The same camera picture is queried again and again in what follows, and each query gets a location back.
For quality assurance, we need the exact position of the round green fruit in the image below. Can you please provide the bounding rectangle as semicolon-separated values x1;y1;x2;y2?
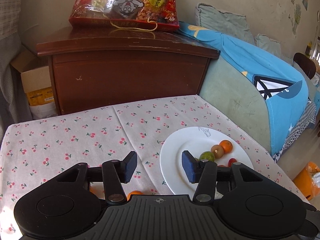
199;151;215;162

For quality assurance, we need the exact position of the brown kiwi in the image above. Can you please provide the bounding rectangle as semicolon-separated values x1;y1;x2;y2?
210;145;225;159

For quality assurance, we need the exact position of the red cherry tomato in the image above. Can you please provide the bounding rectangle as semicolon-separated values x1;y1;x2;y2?
228;158;238;167

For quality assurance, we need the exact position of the small mandarin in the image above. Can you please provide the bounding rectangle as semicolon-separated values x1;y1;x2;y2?
219;140;233;154

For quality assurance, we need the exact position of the white floral plate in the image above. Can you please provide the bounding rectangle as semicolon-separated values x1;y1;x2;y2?
160;127;253;198

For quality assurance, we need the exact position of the green sofa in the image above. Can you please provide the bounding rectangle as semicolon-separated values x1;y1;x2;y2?
200;57;271;152

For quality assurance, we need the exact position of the cherry print tablecloth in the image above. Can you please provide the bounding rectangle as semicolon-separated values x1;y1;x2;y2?
1;95;300;239

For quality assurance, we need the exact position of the orange plastic bag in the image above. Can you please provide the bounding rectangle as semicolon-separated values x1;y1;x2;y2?
293;161;319;200

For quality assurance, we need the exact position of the dark wooden cabinet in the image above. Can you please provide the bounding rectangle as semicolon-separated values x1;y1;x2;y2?
36;27;220;115

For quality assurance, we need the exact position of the blue cartoon blanket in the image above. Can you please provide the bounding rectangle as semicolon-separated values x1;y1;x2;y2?
179;22;309;156

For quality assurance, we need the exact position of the houndstooth blanket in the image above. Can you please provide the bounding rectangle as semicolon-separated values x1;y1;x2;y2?
272;100;317;162

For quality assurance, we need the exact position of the checked grey curtain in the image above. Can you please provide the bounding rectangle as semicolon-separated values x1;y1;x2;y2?
1;0;32;134

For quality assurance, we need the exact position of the open cardboard box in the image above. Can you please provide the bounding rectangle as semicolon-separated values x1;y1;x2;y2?
10;48;57;120

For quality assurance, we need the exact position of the dark wooden chair back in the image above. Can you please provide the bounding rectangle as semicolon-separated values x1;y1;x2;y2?
293;53;316;80

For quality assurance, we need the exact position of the grey green pillow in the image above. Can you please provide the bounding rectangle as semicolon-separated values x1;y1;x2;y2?
195;3;255;45

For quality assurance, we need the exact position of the red snack gift bag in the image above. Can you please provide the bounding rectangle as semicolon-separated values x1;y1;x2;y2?
69;0;179;31

